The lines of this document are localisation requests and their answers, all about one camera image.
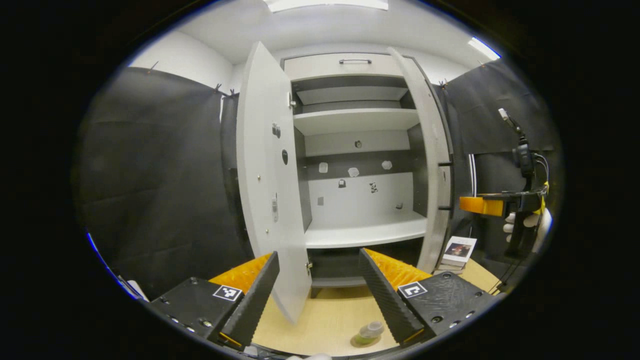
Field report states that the white book with photo cover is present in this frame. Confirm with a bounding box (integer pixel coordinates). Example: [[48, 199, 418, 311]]
[[442, 236, 478, 267]]

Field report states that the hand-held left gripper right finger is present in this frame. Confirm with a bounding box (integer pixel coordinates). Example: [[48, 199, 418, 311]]
[[358, 247, 498, 347]]

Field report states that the white cabinet drawer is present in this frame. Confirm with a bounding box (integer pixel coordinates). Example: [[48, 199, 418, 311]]
[[282, 52, 405, 82]]

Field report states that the green label plastic bottle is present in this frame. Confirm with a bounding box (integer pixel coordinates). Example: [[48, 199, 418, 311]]
[[356, 320, 386, 346]]

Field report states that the white cabinet door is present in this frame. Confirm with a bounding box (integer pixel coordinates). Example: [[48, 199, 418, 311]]
[[236, 41, 312, 326], [387, 46, 455, 275]]

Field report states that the white and grey cabinet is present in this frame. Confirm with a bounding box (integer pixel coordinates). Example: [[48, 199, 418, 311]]
[[280, 52, 453, 301]]

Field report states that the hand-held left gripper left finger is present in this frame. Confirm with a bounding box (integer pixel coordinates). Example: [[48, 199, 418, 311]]
[[150, 251, 281, 349]]

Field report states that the ceiling light panel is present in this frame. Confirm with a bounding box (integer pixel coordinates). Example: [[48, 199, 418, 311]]
[[467, 36, 502, 61], [264, 0, 389, 13]]

